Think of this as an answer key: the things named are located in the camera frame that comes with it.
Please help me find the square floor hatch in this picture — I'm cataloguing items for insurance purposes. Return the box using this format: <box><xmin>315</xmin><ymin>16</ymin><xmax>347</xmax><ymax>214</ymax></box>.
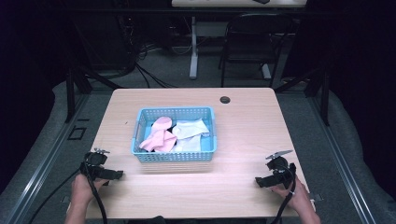
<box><xmin>67</xmin><ymin>118</ymin><xmax>91</xmax><ymax>141</ymax></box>

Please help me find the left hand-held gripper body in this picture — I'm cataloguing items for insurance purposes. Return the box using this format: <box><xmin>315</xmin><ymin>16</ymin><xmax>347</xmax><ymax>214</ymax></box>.
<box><xmin>79</xmin><ymin>147</ymin><xmax>111</xmax><ymax>181</ymax></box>

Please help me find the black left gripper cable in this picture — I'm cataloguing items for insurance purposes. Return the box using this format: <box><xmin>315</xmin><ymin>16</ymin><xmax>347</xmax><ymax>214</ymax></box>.
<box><xmin>28</xmin><ymin>167</ymin><xmax>83</xmax><ymax>224</ymax></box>
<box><xmin>82</xmin><ymin>161</ymin><xmax>108</xmax><ymax>224</ymax></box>

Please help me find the white desk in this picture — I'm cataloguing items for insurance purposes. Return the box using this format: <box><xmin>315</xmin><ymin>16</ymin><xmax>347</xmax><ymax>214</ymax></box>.
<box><xmin>171</xmin><ymin>0</ymin><xmax>308</xmax><ymax>80</ymax></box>

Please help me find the black folding chair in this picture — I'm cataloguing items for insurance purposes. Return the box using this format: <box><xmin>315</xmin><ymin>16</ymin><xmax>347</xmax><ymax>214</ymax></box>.
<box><xmin>218</xmin><ymin>12</ymin><xmax>294</xmax><ymax>89</ymax></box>

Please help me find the person's dark clothing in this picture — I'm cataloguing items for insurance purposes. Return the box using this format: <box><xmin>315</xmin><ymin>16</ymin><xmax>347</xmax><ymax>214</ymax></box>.
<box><xmin>126</xmin><ymin>215</ymin><xmax>269</xmax><ymax>224</ymax></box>

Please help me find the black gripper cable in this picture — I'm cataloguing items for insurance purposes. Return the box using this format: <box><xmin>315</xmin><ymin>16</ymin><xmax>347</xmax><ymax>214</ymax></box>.
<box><xmin>28</xmin><ymin>167</ymin><xmax>83</xmax><ymax>224</ymax></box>
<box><xmin>270</xmin><ymin>163</ymin><xmax>297</xmax><ymax>224</ymax></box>
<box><xmin>82</xmin><ymin>161</ymin><xmax>108</xmax><ymax>224</ymax></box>

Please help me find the pink sock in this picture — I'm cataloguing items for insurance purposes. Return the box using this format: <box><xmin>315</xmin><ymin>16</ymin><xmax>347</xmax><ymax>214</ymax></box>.
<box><xmin>138</xmin><ymin>128</ymin><xmax>178</xmax><ymax>153</ymax></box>
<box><xmin>150</xmin><ymin>116</ymin><xmax>174</xmax><ymax>133</ymax></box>

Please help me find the person's left hand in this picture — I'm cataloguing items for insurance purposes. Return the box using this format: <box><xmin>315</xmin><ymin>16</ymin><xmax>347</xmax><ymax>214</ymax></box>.
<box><xmin>71</xmin><ymin>173</ymin><xmax>109</xmax><ymax>210</ymax></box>

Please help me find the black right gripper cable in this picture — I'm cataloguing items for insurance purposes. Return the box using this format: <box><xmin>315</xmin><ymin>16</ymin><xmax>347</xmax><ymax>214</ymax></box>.
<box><xmin>270</xmin><ymin>163</ymin><xmax>297</xmax><ymax>224</ymax></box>

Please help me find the bundle of floor cables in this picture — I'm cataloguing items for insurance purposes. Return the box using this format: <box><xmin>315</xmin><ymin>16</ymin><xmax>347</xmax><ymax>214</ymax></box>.
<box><xmin>117</xmin><ymin>15</ymin><xmax>194</xmax><ymax>90</ymax></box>

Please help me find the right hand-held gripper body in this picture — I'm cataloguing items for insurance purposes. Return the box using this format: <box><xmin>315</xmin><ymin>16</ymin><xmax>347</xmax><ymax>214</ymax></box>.
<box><xmin>264</xmin><ymin>149</ymin><xmax>297</xmax><ymax>190</ymax></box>

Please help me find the black sock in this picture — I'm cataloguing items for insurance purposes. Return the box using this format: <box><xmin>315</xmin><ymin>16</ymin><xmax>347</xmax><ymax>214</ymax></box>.
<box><xmin>166</xmin><ymin>123</ymin><xmax>179</xmax><ymax>147</ymax></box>

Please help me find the blue plastic basket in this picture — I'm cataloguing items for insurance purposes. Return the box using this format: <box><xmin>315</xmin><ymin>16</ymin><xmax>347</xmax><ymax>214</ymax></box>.
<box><xmin>130</xmin><ymin>105</ymin><xmax>219</xmax><ymax>163</ymax></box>

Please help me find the black metal stand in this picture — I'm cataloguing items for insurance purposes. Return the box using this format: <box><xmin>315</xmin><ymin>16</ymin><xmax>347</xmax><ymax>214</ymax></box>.
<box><xmin>64</xmin><ymin>66</ymin><xmax>123</xmax><ymax>124</ymax></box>
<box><xmin>274</xmin><ymin>66</ymin><xmax>332</xmax><ymax>127</ymax></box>

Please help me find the metal floor rail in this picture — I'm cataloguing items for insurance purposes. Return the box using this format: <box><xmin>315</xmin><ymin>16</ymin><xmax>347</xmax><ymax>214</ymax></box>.
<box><xmin>307</xmin><ymin>92</ymin><xmax>378</xmax><ymax>224</ymax></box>
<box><xmin>3</xmin><ymin>92</ymin><xmax>92</xmax><ymax>224</ymax></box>

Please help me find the white sock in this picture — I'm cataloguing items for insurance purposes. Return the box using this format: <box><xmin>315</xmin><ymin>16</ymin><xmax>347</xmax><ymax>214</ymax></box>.
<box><xmin>171</xmin><ymin>119</ymin><xmax>210</xmax><ymax>140</ymax></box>
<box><xmin>171</xmin><ymin>134</ymin><xmax>204</xmax><ymax>153</ymax></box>

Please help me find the person's right hand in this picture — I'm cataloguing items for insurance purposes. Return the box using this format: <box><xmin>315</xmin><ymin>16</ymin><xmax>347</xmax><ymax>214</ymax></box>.
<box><xmin>268</xmin><ymin>176</ymin><xmax>313</xmax><ymax>214</ymax></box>

